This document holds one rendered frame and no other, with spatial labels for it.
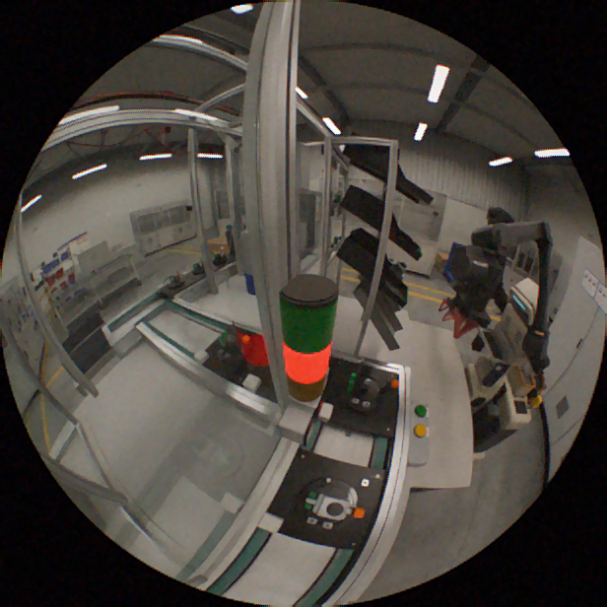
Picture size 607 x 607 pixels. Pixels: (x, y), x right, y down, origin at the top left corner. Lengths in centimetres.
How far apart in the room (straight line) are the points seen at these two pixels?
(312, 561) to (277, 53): 78
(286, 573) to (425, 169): 964
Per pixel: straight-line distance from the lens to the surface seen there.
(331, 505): 39
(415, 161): 924
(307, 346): 15
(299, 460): 52
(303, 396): 23
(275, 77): 15
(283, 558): 62
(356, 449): 60
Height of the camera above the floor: 148
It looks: 34 degrees down
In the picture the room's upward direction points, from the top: 1 degrees clockwise
